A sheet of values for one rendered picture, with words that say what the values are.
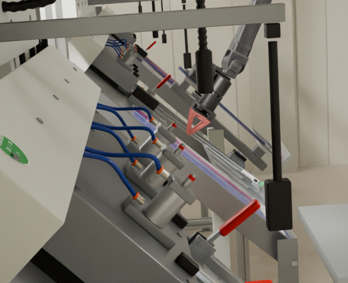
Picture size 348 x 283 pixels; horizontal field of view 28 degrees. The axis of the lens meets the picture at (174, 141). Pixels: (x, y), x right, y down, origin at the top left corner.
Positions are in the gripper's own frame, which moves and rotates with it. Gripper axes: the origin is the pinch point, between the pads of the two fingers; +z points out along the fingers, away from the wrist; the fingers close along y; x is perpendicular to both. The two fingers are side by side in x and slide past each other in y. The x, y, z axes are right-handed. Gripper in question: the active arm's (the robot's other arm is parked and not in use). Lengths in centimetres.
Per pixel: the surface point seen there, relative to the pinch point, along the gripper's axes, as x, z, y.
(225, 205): 7.7, 5.0, 49.0
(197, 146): 9.0, 4.9, -19.0
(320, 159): 151, -2, -280
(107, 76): -31.3, -2.9, 16.3
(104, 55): -35.1, -7.3, 16.3
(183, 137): 3.1, 4.9, -19.1
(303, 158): 140, 4, -281
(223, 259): 49, 41, -47
